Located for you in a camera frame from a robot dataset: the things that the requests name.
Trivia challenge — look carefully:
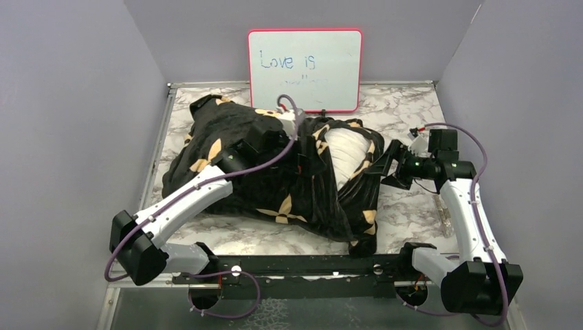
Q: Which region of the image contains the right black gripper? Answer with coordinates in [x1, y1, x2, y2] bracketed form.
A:
[366, 139, 437, 190]

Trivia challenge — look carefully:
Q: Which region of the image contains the white pillow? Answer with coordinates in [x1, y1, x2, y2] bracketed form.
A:
[324, 128, 371, 190]

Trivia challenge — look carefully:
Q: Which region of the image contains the black floral plush pillowcase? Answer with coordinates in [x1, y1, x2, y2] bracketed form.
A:
[162, 94, 385, 257]

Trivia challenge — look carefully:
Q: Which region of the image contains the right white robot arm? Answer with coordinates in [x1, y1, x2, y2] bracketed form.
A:
[367, 139, 523, 316]

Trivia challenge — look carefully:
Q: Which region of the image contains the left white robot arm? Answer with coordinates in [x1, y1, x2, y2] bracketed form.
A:
[104, 118, 301, 286]

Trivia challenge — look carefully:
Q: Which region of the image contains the clear plastic ruler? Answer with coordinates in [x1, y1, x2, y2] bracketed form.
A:
[432, 195, 454, 238]

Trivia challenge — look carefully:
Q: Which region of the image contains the pink framed whiteboard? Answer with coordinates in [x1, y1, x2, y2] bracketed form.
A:
[247, 28, 363, 113]

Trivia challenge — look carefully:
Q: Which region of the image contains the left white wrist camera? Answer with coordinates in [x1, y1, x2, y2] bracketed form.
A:
[273, 109, 305, 136]

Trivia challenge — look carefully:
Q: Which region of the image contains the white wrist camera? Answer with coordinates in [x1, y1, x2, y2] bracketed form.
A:
[273, 109, 305, 136]
[408, 128, 428, 156]

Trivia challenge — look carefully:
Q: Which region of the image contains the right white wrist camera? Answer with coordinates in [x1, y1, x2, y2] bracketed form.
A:
[408, 128, 428, 156]

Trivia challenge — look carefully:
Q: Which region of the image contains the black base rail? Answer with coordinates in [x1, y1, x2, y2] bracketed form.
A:
[172, 254, 431, 306]

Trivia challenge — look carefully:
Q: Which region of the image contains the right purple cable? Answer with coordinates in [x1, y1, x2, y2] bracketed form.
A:
[395, 122, 510, 328]

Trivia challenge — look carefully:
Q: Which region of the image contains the purple cable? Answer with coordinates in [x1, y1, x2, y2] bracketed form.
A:
[395, 122, 510, 328]
[103, 94, 261, 320]

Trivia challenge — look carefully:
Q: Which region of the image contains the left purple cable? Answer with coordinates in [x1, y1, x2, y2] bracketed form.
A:
[103, 94, 261, 320]

